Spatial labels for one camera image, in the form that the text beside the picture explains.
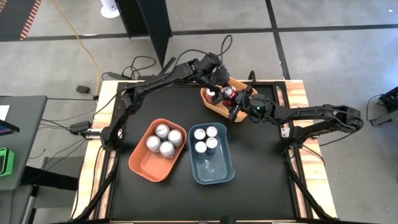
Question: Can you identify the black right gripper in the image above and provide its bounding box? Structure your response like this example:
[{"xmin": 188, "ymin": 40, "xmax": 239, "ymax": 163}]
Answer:
[{"xmin": 228, "ymin": 85, "xmax": 278, "ymax": 124}]

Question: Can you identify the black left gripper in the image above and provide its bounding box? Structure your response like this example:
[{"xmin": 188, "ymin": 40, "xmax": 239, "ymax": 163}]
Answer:
[{"xmin": 195, "ymin": 52, "xmax": 231, "ymax": 105}]

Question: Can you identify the red cola can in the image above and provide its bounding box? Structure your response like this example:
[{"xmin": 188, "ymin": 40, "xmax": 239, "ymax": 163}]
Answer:
[
  {"xmin": 221, "ymin": 86, "xmax": 239, "ymax": 107},
  {"xmin": 204, "ymin": 88, "xmax": 218, "ymax": 104}
]

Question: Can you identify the white sparkling water can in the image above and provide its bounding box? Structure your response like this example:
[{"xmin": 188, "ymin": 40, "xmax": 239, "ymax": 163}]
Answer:
[
  {"xmin": 167, "ymin": 129, "xmax": 183, "ymax": 147},
  {"xmin": 159, "ymin": 141, "xmax": 176, "ymax": 159},
  {"xmin": 155, "ymin": 123, "xmax": 171, "ymax": 140},
  {"xmin": 146, "ymin": 135, "xmax": 161, "ymax": 153}
]

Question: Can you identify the orange plastic bin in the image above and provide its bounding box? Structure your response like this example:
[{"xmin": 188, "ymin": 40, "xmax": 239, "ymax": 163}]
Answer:
[{"xmin": 128, "ymin": 118, "xmax": 188, "ymax": 183}]

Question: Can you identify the yellow plastic bin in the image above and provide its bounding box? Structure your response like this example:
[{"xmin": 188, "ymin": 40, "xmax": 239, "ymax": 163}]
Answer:
[{"xmin": 200, "ymin": 77, "xmax": 259, "ymax": 124}]

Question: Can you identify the blue-grey plastic bin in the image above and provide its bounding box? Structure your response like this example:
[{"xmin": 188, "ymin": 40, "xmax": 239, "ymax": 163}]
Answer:
[{"xmin": 188, "ymin": 122, "xmax": 236, "ymax": 185}]

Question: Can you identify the dark divider panel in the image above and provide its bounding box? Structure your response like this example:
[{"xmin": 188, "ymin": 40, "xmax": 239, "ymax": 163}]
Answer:
[{"xmin": 114, "ymin": 0, "xmax": 173, "ymax": 68}]

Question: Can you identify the white fan base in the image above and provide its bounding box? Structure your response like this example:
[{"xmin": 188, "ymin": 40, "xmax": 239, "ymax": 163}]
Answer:
[{"xmin": 99, "ymin": 0, "xmax": 121, "ymax": 19}]

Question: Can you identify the black power brick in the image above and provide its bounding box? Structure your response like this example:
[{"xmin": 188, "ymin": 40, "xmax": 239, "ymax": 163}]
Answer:
[{"xmin": 68, "ymin": 121, "xmax": 92, "ymax": 135}]

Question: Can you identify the grey side desk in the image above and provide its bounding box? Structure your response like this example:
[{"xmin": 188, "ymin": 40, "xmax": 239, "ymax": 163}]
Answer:
[{"xmin": 0, "ymin": 95, "xmax": 49, "ymax": 192}]

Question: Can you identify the dark tablet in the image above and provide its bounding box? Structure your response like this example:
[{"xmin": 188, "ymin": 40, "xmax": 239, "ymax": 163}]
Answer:
[{"xmin": 0, "ymin": 119, "xmax": 21, "ymax": 136}]

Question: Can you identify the white paper sheet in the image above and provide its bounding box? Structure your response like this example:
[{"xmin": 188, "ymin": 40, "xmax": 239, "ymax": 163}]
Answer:
[{"xmin": 0, "ymin": 105, "xmax": 11, "ymax": 122}]

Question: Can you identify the black orange-striped floor mat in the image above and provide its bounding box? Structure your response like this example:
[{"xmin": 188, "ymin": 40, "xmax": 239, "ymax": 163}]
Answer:
[{"xmin": 0, "ymin": 0, "xmax": 43, "ymax": 42}]

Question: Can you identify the green case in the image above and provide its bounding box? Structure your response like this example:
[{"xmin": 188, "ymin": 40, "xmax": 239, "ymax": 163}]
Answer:
[{"xmin": 0, "ymin": 147, "xmax": 16, "ymax": 178}]

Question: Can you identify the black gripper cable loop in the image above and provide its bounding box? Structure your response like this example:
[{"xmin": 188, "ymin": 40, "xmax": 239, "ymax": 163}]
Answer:
[{"xmin": 216, "ymin": 34, "xmax": 234, "ymax": 63}]

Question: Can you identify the black floor cable bundle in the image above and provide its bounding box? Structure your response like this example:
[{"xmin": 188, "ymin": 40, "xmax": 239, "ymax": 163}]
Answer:
[{"xmin": 101, "ymin": 55, "xmax": 157, "ymax": 81}]

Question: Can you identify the black rig frame brace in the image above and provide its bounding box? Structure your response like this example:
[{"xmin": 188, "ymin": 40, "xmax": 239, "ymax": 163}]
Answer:
[
  {"xmin": 73, "ymin": 149, "xmax": 121, "ymax": 222},
  {"xmin": 285, "ymin": 149, "xmax": 336, "ymax": 222}
]

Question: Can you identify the yellow floor cable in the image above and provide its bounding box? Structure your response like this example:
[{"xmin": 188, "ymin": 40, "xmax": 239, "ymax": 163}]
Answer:
[{"xmin": 50, "ymin": 0, "xmax": 101, "ymax": 96}]

